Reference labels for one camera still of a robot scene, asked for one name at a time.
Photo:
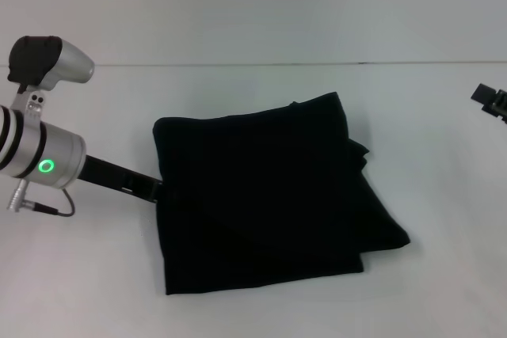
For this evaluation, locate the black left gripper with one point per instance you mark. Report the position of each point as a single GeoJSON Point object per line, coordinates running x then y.
{"type": "Point", "coordinates": [119, 177]}

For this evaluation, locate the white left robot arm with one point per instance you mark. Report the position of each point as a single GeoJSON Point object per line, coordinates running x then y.
{"type": "Point", "coordinates": [39, 152]}

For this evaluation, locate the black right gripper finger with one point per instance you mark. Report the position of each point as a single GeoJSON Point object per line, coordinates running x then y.
{"type": "Point", "coordinates": [493, 102]}

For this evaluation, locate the black shirt with FREE print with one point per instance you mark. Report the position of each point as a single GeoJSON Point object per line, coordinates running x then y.
{"type": "Point", "coordinates": [269, 195]}

